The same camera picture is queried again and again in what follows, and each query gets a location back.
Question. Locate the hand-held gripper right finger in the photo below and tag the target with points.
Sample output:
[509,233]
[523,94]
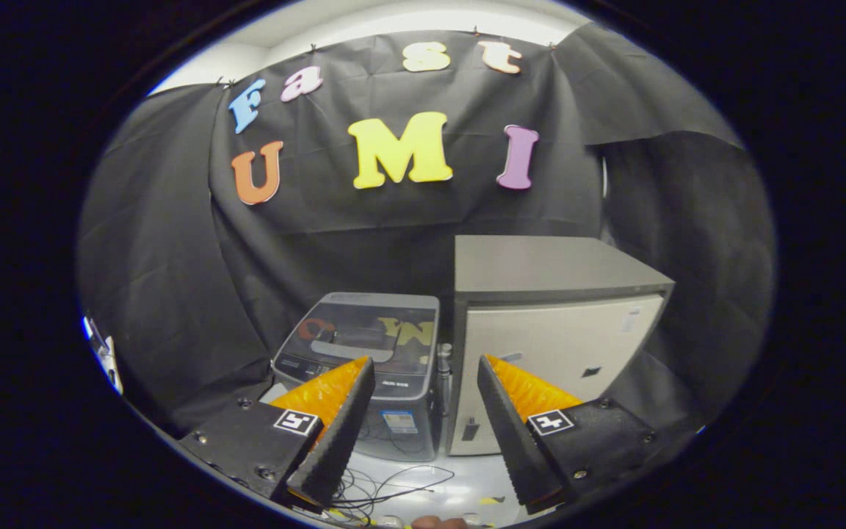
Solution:
[515,441]

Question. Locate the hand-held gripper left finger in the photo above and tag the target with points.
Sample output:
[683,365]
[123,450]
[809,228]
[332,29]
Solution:
[338,441]

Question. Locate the grey washing machine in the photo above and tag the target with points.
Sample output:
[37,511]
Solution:
[401,433]

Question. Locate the beige cabinet with dark top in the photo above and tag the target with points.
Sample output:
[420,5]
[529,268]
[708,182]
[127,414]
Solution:
[562,338]

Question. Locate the black backdrop cloth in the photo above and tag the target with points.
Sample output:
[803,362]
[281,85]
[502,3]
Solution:
[364,220]

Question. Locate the white and blue sheet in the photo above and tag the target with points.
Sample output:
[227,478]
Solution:
[103,353]

